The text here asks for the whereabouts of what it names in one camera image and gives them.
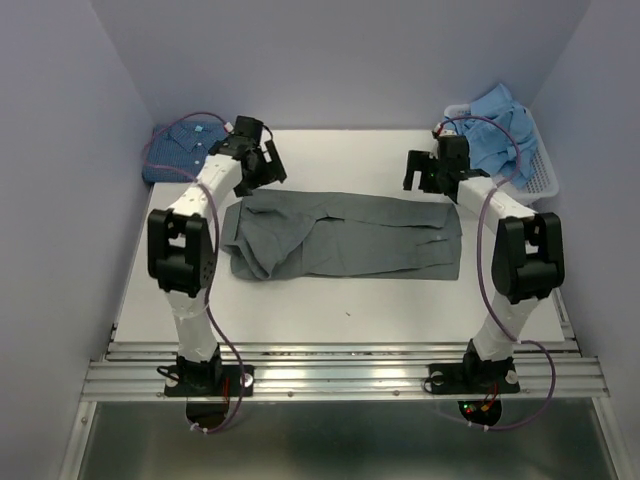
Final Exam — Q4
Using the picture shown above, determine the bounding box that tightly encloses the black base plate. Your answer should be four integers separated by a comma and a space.
423, 362, 520, 396
160, 364, 255, 398

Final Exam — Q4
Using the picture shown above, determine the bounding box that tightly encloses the blue checked folded shirt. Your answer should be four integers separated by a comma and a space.
142, 119, 227, 184

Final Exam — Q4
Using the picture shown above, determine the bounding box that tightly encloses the light blue crumpled shirt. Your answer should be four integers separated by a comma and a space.
445, 83, 538, 189

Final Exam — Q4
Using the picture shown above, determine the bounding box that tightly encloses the aluminium rail frame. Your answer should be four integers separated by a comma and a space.
59, 199, 621, 480

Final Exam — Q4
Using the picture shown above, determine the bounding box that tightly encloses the purple cable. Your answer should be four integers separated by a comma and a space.
432, 115, 559, 432
143, 112, 252, 435

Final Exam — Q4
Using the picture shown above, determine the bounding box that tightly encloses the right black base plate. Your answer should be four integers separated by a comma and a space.
423, 362, 520, 396

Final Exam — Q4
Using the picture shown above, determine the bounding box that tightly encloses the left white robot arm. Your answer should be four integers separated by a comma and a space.
147, 116, 286, 397

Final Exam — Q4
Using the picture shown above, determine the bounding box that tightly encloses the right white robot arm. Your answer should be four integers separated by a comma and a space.
403, 135, 565, 395

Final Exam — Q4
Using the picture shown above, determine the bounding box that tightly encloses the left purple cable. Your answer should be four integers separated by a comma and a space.
143, 112, 252, 435

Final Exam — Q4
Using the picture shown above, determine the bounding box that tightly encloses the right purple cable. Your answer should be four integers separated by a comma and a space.
432, 115, 559, 432

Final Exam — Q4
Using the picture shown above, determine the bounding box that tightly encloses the white plastic basket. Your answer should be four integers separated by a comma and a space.
443, 102, 560, 207

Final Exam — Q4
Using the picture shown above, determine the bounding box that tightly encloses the grey long sleeve shirt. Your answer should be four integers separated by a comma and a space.
221, 190, 462, 281

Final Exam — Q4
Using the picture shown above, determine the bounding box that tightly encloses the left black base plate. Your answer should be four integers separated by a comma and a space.
160, 364, 255, 398

